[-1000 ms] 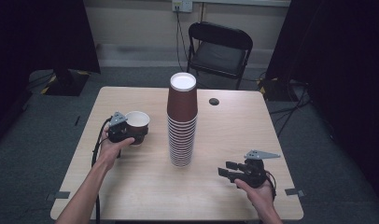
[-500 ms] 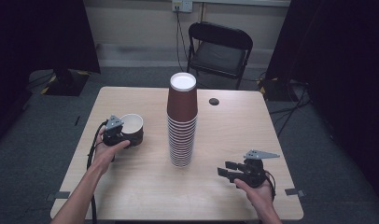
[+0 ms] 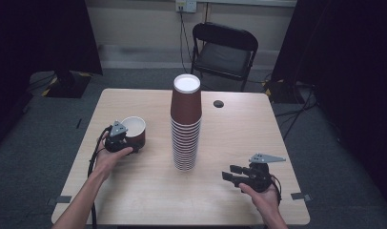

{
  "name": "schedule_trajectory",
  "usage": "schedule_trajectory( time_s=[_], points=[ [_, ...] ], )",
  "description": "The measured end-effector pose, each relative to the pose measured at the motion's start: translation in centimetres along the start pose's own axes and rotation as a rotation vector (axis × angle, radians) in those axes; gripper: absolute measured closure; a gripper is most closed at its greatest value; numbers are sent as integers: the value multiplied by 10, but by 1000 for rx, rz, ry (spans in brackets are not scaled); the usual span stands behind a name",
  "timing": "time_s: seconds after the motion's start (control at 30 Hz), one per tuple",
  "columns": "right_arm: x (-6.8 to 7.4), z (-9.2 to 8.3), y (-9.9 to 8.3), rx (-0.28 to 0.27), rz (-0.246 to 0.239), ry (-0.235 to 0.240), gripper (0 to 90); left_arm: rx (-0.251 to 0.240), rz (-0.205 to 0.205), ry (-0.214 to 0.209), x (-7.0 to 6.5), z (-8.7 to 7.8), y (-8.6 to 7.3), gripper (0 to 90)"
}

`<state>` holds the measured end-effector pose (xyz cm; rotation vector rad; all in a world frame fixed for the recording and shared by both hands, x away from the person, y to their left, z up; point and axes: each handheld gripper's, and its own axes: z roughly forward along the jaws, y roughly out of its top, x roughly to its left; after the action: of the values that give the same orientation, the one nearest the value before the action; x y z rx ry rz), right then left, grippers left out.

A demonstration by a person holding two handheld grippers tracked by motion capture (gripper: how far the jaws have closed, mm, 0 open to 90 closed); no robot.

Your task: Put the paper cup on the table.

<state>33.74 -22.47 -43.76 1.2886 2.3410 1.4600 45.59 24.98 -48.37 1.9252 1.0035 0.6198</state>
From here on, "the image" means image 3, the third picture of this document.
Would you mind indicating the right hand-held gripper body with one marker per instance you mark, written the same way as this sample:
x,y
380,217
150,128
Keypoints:
x,y
260,176

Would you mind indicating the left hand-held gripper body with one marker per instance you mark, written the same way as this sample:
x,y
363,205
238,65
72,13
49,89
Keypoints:
x,y
117,136

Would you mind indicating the single brown paper cup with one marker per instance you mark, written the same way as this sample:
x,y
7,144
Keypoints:
x,y
136,130

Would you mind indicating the stack of brown paper cups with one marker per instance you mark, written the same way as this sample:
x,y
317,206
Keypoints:
x,y
186,127

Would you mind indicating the person's right hand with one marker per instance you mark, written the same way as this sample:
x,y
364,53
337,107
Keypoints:
x,y
261,198

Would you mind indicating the person's left hand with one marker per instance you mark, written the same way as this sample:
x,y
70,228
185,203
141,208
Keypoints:
x,y
107,162

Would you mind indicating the grey tape strip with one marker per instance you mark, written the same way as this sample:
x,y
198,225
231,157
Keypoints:
x,y
59,200
301,196

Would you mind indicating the black stand base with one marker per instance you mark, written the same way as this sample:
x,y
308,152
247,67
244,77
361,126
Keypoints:
x,y
279,92
69,84

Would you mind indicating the black folding chair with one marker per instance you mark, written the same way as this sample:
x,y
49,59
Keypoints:
x,y
225,54

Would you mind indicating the dark curtain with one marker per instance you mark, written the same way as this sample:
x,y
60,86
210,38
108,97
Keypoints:
x,y
29,47
347,63

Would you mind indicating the white wall socket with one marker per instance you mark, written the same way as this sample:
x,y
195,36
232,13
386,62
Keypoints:
x,y
186,5

